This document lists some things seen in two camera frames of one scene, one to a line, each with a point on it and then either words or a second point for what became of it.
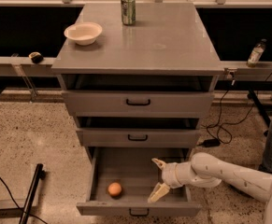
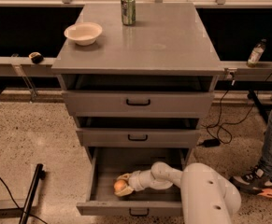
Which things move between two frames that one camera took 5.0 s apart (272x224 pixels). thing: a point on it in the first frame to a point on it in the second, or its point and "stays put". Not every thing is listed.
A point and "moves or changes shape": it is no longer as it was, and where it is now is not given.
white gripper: [169, 175] to [135, 180]
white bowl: [83, 33] stays put
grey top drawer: [138, 104] stays put
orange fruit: [114, 189] moves or changes shape
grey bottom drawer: [122, 178] stays put
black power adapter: [211, 143] stays put
